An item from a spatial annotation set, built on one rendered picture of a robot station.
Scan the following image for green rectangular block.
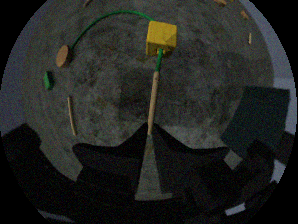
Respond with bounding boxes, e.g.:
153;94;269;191
43;71;56;91

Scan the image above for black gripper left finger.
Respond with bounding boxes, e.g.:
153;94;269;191
72;121;148;194

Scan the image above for yellow block with hole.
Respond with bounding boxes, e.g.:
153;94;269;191
146;20;178;59

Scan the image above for small brown wooden disc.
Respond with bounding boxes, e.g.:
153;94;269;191
239;11;249;20
214;0;226;7

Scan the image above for round wooden button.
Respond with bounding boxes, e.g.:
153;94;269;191
56;45;74;68

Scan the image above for green string with wooden stick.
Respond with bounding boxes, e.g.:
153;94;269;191
71;10;164;135

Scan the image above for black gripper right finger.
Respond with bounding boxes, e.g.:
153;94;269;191
152;123;230;193

